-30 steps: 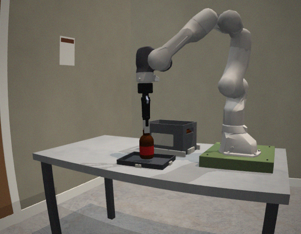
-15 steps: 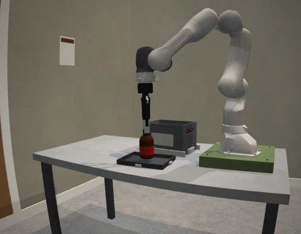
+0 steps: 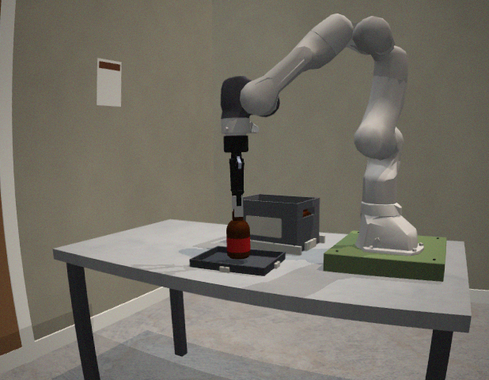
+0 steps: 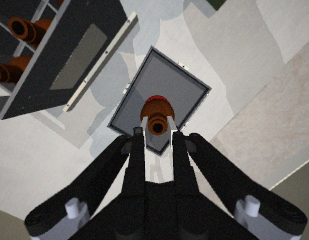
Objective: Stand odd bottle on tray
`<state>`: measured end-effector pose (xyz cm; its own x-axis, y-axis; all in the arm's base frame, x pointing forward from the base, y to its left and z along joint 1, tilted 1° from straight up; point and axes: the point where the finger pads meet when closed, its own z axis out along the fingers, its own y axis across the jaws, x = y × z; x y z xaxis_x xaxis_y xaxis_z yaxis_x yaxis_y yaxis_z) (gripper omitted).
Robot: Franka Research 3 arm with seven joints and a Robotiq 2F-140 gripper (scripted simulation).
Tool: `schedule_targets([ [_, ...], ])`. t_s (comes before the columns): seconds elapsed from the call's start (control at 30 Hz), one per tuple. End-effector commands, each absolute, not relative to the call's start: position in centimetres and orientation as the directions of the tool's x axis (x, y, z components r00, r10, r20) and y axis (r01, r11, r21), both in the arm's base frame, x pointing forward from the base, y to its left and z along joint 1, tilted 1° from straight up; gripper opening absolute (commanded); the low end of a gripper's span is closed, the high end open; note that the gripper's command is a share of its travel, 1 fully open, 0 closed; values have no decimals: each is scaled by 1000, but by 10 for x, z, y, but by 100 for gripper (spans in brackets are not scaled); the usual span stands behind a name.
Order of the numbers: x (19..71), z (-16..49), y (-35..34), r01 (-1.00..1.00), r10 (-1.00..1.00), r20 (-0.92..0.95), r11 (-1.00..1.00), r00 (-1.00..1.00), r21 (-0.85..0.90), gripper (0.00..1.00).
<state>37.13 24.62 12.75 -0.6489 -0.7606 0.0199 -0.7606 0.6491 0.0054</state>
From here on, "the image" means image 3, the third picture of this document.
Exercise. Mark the grey divided crate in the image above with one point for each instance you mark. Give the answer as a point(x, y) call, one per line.
point(279, 219)

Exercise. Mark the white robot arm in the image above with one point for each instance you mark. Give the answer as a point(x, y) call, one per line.
point(382, 228)

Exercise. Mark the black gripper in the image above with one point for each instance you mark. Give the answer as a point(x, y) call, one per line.
point(235, 144)

